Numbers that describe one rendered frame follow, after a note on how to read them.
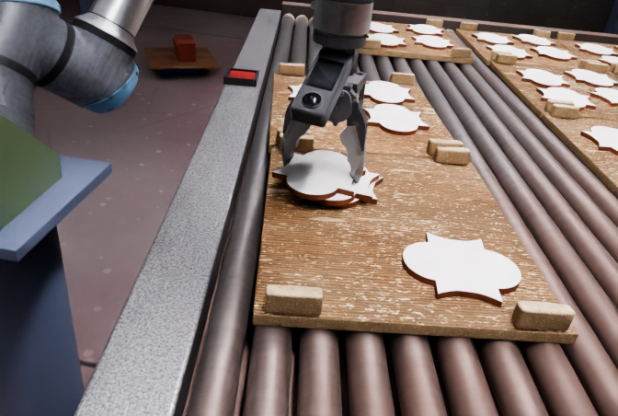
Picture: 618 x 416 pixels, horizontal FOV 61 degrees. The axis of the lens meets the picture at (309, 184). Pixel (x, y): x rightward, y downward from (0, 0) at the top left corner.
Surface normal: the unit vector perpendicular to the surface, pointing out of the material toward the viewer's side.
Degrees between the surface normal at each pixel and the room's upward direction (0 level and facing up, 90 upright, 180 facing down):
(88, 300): 0
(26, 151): 90
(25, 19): 65
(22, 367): 90
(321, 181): 1
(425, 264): 0
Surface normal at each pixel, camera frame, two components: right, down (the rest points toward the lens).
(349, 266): 0.09, -0.87
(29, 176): 0.99, 0.15
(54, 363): 0.85, 0.32
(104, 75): 0.71, 0.33
